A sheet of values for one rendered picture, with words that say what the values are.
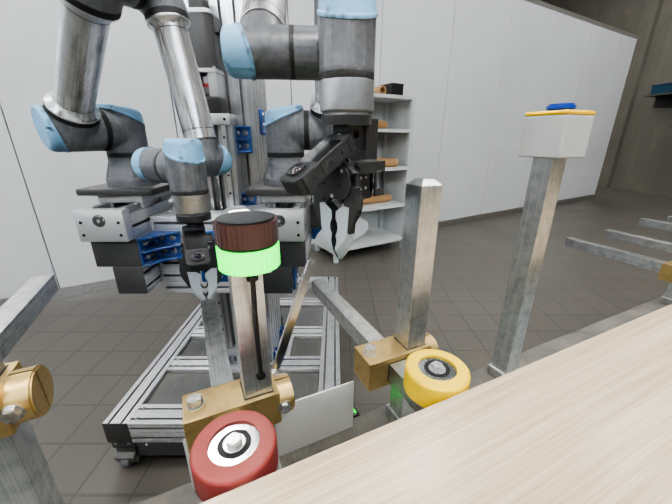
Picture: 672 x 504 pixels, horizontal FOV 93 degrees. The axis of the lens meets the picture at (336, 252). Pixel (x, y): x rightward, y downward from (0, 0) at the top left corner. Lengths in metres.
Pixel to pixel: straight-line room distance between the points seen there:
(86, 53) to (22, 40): 2.11
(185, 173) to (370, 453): 0.58
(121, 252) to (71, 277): 2.11
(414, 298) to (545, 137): 0.33
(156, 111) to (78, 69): 2.01
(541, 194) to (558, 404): 0.34
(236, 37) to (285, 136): 0.47
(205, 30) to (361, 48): 0.78
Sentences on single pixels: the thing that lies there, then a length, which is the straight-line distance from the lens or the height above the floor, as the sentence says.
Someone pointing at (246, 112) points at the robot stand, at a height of 1.26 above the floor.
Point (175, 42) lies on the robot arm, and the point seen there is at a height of 1.38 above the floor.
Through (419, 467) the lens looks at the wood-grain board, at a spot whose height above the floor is 0.90.
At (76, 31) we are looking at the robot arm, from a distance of 0.98.
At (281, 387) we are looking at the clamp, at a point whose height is 0.87.
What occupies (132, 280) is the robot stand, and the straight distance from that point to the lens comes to 1.16.
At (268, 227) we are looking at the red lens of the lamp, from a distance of 0.30.
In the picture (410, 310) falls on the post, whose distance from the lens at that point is 0.50.
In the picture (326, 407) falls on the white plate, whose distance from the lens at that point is 0.58.
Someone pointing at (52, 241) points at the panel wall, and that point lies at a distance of 3.16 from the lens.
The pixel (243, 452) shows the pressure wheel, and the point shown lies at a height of 0.90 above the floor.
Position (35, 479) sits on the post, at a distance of 0.51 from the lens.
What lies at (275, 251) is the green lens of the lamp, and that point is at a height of 1.08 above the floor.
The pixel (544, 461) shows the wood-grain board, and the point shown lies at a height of 0.90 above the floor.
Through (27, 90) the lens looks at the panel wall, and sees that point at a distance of 3.07.
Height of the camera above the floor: 1.18
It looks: 20 degrees down
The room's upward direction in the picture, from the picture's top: straight up
